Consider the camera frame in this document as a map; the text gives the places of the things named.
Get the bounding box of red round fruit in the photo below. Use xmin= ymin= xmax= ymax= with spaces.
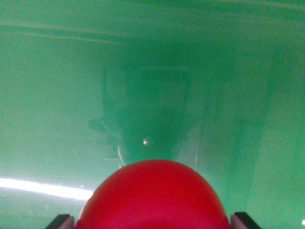
xmin=75 ymin=159 xmax=231 ymax=229

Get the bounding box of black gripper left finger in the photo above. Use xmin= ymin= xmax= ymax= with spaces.
xmin=45 ymin=214 xmax=74 ymax=229

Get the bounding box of green plastic bin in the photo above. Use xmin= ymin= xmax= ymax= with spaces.
xmin=0 ymin=0 xmax=305 ymax=229

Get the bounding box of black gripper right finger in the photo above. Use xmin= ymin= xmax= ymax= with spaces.
xmin=230 ymin=211 xmax=263 ymax=229

